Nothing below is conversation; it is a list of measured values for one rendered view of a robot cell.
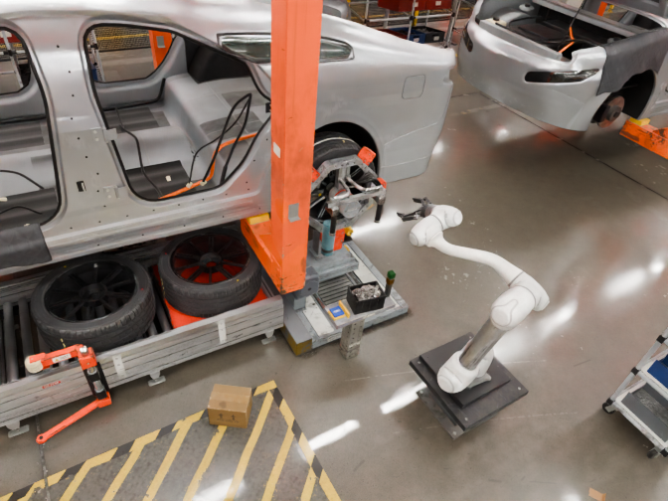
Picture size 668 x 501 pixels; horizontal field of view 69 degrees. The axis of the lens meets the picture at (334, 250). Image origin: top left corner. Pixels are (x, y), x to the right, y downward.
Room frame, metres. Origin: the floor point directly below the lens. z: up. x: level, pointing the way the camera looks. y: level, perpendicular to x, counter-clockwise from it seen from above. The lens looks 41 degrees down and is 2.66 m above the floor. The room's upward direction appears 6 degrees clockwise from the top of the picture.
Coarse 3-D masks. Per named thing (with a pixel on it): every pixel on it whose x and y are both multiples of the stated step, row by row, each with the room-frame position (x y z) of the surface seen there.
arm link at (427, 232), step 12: (432, 216) 2.02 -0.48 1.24; (420, 228) 1.94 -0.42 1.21; (432, 228) 1.94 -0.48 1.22; (420, 240) 1.89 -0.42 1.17; (432, 240) 1.89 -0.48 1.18; (444, 252) 1.86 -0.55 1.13; (456, 252) 1.85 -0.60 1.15; (468, 252) 1.85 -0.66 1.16; (480, 252) 1.85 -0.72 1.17; (492, 264) 1.81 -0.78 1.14; (504, 264) 1.79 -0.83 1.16; (504, 276) 1.75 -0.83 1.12; (516, 276) 1.73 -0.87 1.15
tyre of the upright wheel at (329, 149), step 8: (320, 136) 2.84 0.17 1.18; (328, 136) 2.85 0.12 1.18; (336, 136) 2.88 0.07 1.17; (344, 136) 2.93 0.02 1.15; (320, 144) 2.77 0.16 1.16; (328, 144) 2.75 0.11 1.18; (336, 144) 2.76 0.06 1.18; (344, 144) 2.78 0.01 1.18; (352, 144) 2.83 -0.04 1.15; (320, 152) 2.68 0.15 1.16; (328, 152) 2.69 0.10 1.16; (336, 152) 2.72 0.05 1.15; (344, 152) 2.75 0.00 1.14; (352, 152) 2.78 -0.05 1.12; (320, 160) 2.66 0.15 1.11; (360, 200) 2.85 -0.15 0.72
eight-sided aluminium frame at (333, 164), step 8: (328, 160) 2.65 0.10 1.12; (336, 160) 2.67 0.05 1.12; (344, 160) 2.72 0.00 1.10; (352, 160) 2.69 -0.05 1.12; (360, 160) 2.72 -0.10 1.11; (320, 168) 2.61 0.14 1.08; (328, 168) 2.59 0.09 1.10; (336, 168) 2.62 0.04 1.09; (368, 168) 2.76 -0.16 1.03; (320, 176) 2.56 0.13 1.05; (376, 176) 2.80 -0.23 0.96; (312, 184) 2.54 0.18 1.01; (368, 184) 2.82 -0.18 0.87; (368, 200) 2.79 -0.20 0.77; (360, 208) 2.77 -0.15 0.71; (312, 224) 2.55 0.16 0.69; (320, 224) 2.63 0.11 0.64; (344, 224) 2.69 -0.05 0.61; (352, 224) 2.72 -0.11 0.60; (320, 232) 2.58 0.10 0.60
